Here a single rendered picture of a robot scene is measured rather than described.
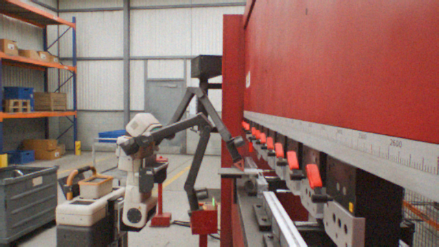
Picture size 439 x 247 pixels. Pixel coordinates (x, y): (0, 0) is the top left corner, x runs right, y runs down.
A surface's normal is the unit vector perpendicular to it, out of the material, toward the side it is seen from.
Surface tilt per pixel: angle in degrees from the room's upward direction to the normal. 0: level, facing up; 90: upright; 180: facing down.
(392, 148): 90
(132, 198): 90
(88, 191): 92
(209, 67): 90
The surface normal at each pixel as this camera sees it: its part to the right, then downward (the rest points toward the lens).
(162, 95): -0.15, 0.05
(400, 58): -1.00, -0.01
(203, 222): 0.15, 0.05
